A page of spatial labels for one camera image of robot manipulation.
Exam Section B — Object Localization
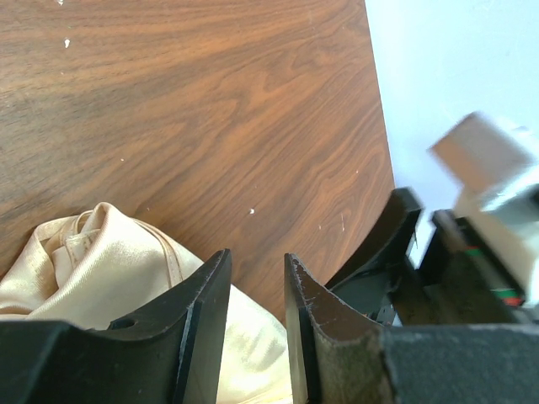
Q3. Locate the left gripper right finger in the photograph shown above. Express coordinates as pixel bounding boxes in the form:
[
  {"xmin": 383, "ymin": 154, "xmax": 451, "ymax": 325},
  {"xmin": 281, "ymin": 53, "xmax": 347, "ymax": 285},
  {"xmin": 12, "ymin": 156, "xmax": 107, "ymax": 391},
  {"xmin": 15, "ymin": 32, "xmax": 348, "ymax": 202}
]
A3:
[{"xmin": 284, "ymin": 253, "xmax": 538, "ymax": 403}]

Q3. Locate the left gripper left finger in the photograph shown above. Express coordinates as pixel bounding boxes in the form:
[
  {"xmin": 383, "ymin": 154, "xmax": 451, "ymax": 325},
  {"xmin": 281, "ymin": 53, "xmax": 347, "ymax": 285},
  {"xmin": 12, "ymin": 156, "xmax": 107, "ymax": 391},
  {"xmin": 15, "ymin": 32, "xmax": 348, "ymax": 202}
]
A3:
[{"xmin": 1, "ymin": 249, "xmax": 232, "ymax": 403}]

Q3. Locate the peach cloth napkin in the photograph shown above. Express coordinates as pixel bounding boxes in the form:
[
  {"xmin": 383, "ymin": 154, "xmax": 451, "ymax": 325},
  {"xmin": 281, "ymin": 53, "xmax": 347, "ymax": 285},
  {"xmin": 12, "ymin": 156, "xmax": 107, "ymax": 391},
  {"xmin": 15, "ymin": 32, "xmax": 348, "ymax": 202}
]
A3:
[{"xmin": 1, "ymin": 202, "xmax": 293, "ymax": 403}]

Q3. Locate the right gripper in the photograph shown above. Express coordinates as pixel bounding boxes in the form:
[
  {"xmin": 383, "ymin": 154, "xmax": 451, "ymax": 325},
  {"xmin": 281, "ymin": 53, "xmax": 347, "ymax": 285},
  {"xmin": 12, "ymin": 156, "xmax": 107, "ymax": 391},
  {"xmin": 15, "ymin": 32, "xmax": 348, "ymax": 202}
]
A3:
[{"xmin": 326, "ymin": 188, "xmax": 538, "ymax": 326}]

